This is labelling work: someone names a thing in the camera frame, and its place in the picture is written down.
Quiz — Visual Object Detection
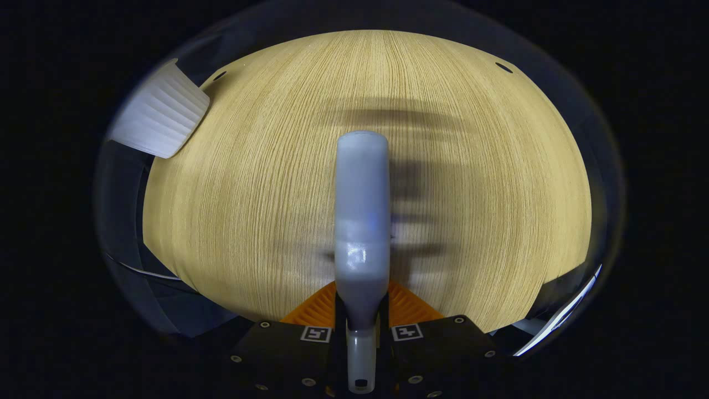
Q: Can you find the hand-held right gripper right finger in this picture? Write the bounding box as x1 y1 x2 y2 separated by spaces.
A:
378 280 499 399

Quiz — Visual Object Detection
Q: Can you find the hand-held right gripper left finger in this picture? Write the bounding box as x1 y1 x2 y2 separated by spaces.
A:
228 281 348 399

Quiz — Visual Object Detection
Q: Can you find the small grey broom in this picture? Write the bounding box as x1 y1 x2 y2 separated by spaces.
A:
333 130 392 395

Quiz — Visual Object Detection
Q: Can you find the white ribbed garbage bin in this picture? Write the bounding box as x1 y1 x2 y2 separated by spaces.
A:
109 58 211 160

